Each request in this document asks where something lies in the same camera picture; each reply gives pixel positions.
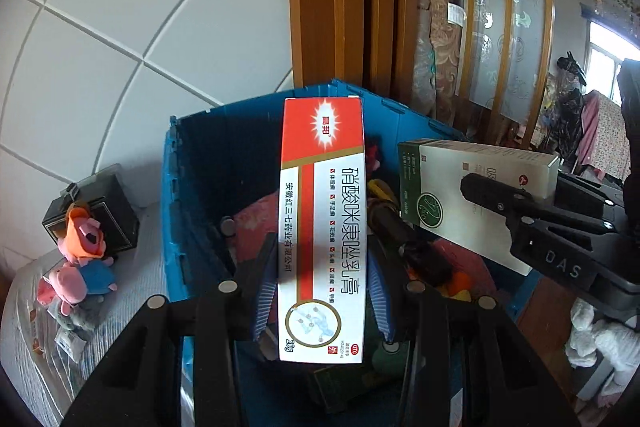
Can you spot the pink pig plush blue dress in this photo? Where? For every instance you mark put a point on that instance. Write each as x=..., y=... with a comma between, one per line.
x=75, y=282

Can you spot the yellow and black toy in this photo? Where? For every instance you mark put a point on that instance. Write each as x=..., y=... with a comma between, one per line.
x=382, y=197

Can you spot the grey plush toy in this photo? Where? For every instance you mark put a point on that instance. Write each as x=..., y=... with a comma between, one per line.
x=80, y=317

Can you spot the frosted glass sliding door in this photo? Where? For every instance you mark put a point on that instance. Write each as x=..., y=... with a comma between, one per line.
x=500, y=7

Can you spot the red and white medicine box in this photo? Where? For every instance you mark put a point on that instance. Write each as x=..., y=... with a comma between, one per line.
x=320, y=207

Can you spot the black box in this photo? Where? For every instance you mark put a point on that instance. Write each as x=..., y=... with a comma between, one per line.
x=107, y=212

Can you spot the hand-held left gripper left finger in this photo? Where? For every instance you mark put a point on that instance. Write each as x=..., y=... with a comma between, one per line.
x=262, y=292

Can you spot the rolled carpet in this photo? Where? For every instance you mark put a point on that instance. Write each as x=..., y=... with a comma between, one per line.
x=442, y=37

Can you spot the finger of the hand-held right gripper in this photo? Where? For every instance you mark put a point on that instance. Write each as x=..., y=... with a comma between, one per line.
x=500, y=202
x=590, y=192

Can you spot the white plush toy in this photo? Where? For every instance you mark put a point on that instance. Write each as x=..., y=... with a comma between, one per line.
x=600, y=342

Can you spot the dark hanging clothes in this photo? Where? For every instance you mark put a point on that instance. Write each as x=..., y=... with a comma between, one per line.
x=567, y=102

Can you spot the pink floral cloth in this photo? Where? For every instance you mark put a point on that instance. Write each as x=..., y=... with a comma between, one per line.
x=607, y=132

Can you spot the window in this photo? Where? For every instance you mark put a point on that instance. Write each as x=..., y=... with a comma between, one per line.
x=610, y=37

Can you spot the pink pig plush orange dress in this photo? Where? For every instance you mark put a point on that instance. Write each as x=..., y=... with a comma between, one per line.
x=82, y=237

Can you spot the orange plush toy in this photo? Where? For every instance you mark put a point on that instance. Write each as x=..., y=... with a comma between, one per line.
x=455, y=287

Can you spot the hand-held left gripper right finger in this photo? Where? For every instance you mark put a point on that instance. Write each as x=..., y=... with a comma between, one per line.
x=382, y=307

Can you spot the black cylindrical object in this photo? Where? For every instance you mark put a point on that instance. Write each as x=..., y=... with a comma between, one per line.
x=415, y=247

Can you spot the blue plastic crate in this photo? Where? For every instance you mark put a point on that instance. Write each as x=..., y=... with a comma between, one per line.
x=200, y=167

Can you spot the white and green carton box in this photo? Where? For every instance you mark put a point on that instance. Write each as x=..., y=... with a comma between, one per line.
x=450, y=187

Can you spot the dark green box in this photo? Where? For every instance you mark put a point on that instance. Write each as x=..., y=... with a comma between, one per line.
x=345, y=387

